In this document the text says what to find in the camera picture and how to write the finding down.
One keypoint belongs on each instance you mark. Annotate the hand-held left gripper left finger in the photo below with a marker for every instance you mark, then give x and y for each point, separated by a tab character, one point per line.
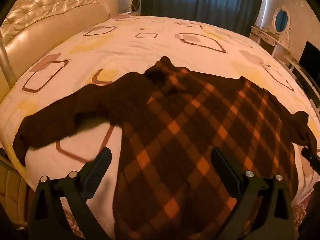
100	166

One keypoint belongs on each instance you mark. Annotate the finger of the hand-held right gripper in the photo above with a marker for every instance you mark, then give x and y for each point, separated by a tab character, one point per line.
311	157

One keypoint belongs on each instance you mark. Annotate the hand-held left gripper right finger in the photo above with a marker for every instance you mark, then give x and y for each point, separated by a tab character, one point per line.
223	166

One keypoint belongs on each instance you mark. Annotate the brown orange plaid garment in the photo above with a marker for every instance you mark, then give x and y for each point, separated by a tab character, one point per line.
187	130

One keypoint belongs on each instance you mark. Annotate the black flat screen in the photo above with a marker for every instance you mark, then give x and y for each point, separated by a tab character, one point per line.
308	56

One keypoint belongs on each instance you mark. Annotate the white dressing table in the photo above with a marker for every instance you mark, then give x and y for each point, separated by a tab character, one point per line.
267	38

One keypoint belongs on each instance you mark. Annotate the patterned white bed sheet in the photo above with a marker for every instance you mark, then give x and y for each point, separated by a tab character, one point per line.
150	45

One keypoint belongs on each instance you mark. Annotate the oval white framed mirror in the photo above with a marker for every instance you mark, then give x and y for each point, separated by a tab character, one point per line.
281	18

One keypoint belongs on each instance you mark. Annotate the cream tufted leather headboard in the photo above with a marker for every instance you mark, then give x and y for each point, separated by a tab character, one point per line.
45	17

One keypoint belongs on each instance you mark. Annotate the dark blue curtain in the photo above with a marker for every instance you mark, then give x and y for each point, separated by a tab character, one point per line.
200	0

